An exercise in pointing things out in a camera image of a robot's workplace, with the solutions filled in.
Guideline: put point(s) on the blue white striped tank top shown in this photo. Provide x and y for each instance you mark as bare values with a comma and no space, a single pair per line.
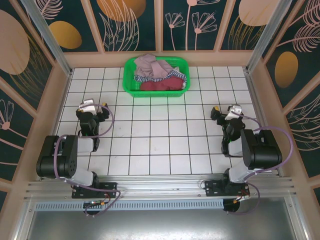
178,74

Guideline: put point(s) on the dark red tank top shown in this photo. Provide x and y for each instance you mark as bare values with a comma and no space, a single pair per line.
160,85

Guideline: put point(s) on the pale pink tank top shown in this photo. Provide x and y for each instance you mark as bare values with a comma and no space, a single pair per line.
150,66

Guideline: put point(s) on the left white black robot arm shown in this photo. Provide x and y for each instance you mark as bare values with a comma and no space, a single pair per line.
82,145

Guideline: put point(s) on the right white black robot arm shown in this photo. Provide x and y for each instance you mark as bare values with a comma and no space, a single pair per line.
265,155

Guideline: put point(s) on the green plastic basket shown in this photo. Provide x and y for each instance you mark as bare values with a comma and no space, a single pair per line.
128,85

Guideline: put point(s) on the shiny metal sheet panel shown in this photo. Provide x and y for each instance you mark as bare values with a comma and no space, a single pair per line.
160,225

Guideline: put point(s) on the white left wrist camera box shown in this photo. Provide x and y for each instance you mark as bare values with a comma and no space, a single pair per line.
88,106

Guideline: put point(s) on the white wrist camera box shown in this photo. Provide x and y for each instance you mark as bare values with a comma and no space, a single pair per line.
233,112
88,106

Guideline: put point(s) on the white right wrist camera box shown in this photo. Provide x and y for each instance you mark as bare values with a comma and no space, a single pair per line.
233,112

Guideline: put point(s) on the aluminium side rail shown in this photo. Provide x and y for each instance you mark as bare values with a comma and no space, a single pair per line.
255,100

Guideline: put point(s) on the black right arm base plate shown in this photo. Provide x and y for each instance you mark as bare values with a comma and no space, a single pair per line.
212,187

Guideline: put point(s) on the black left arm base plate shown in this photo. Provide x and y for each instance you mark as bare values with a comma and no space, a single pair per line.
110,187

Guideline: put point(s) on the aluminium mounting rail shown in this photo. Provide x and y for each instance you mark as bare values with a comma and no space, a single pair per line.
162,186

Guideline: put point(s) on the aluminium frame post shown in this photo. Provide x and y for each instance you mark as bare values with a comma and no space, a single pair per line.
48,40
269,37

